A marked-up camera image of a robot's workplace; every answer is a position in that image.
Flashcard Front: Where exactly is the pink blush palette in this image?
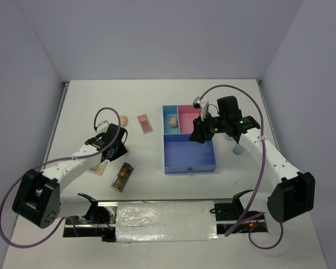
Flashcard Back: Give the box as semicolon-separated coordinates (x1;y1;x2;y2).
137;114;153;133

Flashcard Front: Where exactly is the pink teal gradient bottle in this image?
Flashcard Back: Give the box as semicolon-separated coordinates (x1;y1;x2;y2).
232;144;245;155

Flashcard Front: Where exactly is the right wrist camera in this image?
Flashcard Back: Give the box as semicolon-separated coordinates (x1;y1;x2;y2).
192;96;209;121

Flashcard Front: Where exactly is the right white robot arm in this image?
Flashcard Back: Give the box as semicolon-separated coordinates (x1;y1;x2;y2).
189;96;315;223

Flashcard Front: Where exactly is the purple cable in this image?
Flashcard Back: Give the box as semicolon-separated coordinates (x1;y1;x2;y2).
198;84;284;251
0;107;123;249

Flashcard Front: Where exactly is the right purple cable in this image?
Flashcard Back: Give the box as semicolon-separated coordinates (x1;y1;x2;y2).
198;84;284;251

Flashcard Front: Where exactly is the colourful eyeshadow palette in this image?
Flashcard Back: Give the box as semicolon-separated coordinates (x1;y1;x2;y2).
88;161;108;175

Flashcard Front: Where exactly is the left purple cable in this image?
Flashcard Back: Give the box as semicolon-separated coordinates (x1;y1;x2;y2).
0;107;123;249

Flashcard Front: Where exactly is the brown eyeshadow palette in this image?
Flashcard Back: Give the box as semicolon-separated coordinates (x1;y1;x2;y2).
111;163;134;192

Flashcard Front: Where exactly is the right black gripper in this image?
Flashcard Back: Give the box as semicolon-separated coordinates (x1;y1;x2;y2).
189;110;228;144

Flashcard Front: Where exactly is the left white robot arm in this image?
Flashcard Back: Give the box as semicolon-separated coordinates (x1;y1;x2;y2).
12;123;128;229

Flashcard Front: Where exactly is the three-compartment organizer tray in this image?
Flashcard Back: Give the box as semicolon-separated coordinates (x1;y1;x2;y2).
162;105;216;174

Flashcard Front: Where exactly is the beige makeup sponge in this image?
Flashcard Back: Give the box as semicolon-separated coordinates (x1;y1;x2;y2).
120;115;128;128
169;117;178;128

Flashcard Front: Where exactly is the foil covered base rail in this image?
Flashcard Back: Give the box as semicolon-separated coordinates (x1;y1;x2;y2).
61;198;269;243

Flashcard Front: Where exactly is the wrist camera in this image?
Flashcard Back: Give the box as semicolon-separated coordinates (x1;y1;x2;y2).
192;96;209;121
96;120;109;133

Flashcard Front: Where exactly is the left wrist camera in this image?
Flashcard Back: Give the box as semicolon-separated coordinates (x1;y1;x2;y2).
96;120;109;133

